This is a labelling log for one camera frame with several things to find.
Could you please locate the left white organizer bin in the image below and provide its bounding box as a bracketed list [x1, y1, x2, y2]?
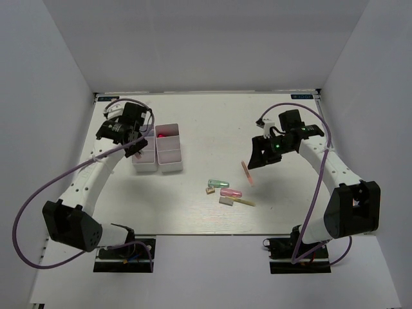
[132, 129, 158, 173]

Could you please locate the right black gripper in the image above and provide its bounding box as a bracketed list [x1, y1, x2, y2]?
[247, 133, 294, 169]

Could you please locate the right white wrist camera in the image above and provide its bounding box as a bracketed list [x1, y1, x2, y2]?
[256, 118, 276, 139]

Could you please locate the pink cap black highlighter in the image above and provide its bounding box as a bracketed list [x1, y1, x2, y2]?
[158, 131, 171, 137]

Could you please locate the right white organizer bin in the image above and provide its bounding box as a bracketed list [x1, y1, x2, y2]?
[154, 123, 183, 173]

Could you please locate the grey eraser block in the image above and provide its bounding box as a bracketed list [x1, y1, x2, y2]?
[219, 196, 234, 206]

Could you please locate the purple cable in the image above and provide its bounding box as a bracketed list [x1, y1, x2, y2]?
[14, 98, 156, 269]
[259, 102, 352, 267]

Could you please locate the blue table label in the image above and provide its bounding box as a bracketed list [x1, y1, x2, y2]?
[97, 96, 120, 102]
[290, 93, 314, 100]

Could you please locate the yellow flat stick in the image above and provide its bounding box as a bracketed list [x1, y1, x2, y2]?
[233, 198, 256, 207]

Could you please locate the green correction tape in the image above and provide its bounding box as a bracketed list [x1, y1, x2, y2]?
[208, 179, 230, 188]

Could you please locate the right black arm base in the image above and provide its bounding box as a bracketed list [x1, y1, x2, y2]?
[262, 226, 331, 275]

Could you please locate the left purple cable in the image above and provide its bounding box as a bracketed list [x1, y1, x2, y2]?
[14, 98, 156, 269]

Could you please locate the pink correction tape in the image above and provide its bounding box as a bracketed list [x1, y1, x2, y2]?
[220, 188, 243, 198]

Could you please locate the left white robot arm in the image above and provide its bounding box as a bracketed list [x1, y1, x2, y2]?
[42, 99, 154, 257]

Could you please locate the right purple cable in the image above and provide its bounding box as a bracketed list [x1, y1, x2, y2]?
[259, 102, 352, 267]

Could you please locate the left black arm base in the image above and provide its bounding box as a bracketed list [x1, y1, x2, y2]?
[93, 236, 156, 274]

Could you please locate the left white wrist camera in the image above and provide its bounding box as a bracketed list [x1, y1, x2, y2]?
[103, 103, 124, 121]

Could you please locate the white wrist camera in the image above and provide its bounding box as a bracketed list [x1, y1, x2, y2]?
[256, 118, 276, 139]
[103, 103, 124, 121]

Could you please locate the left blue table label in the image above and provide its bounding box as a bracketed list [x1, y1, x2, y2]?
[97, 96, 120, 102]

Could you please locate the orange pink pencil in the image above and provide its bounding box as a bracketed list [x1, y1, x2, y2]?
[241, 161, 254, 187]

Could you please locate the right blue table label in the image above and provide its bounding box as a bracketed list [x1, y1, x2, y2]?
[290, 93, 314, 100]

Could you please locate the white organizer bin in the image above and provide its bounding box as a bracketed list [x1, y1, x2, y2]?
[132, 129, 158, 173]
[154, 123, 183, 173]

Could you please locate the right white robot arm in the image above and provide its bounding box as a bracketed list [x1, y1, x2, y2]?
[247, 109, 381, 257]

